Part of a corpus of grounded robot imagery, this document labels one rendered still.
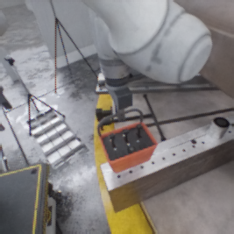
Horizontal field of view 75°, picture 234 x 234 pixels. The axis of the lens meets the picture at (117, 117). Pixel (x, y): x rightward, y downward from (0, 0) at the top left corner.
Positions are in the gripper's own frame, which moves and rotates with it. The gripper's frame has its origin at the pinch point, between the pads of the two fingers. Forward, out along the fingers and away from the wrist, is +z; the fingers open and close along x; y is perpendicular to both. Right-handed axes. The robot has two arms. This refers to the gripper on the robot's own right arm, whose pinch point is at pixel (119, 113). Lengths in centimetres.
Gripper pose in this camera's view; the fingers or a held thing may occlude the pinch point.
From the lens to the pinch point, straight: 57.7
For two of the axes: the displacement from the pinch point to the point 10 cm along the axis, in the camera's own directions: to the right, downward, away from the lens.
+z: 0.8, 7.0, 7.1
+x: 3.5, 6.5, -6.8
